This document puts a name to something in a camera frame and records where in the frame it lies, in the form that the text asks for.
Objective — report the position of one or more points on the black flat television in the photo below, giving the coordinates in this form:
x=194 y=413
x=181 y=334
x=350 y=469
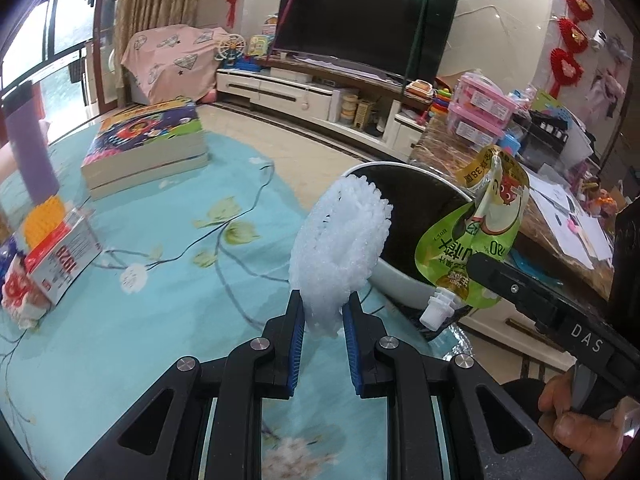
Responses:
x=365 y=20

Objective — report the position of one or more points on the yellow-orange foam fruit net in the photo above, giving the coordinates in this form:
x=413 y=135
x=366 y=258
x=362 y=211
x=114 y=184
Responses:
x=45 y=220

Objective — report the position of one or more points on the white round bin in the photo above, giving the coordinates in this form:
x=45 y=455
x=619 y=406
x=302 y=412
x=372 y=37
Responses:
x=395 y=282

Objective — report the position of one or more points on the brown marble side table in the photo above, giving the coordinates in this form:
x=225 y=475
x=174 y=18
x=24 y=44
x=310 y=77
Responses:
x=440 y=155

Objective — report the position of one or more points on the blue case with pink heart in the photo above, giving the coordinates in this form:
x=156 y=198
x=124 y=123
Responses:
x=511 y=141

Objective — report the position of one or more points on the printed drink carton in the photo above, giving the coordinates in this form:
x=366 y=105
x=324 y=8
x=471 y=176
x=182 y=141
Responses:
x=65 y=265

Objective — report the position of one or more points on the wooden framed balcony door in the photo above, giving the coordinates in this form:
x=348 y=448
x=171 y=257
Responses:
x=65 y=35

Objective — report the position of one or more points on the person's right hand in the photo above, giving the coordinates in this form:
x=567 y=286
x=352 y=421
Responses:
x=580 y=430

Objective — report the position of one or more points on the purple thermos bottle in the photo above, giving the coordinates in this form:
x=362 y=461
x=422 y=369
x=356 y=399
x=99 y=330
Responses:
x=30 y=155

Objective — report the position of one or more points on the green spouted juice pouch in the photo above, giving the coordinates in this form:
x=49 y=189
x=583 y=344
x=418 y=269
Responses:
x=465 y=240

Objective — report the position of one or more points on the blue toy tray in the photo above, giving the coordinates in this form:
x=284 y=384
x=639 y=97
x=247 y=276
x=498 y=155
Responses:
x=247 y=65

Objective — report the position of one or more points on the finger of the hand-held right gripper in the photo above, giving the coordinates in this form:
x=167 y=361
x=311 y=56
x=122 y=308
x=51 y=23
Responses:
x=510 y=287

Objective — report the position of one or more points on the colourful stacking rings toy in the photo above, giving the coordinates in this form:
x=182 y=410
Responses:
x=442 y=100

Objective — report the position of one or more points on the stack of yellow containers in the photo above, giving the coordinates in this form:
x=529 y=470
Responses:
x=349 y=106

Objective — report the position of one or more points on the black organizer box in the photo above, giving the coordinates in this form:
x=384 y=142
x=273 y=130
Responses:
x=545 y=127

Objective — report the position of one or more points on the white television cabinet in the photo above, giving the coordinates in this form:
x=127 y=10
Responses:
x=280 y=90

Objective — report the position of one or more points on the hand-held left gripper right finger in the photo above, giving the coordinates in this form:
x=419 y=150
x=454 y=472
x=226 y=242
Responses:
x=350 y=345

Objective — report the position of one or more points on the red and white snack packet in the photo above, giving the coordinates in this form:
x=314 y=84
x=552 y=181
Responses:
x=20 y=295

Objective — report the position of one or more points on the thick colourful cover book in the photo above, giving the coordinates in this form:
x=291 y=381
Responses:
x=145 y=130

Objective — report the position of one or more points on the toy ferris wheel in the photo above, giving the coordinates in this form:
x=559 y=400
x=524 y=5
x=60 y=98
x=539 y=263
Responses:
x=231 y=50

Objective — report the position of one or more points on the colourful toy house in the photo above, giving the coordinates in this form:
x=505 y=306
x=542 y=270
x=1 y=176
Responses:
x=261 y=42

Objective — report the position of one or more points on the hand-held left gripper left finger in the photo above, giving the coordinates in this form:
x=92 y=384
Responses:
x=298 y=340

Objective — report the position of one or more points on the book with white pages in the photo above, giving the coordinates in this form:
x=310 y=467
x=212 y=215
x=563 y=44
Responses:
x=150 y=183

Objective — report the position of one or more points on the white foam fruit net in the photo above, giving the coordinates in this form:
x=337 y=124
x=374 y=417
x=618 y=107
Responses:
x=335 y=245

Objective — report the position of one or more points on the blue foil wrapper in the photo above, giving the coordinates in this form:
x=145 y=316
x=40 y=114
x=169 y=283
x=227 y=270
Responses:
x=9 y=257

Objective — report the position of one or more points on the pink printed cover cloth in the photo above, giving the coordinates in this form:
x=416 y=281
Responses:
x=170 y=55

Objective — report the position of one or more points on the white security camera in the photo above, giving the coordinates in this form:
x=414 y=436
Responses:
x=597 y=40

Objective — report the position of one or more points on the loose white papers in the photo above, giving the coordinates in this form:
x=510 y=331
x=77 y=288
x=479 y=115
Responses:
x=565 y=215

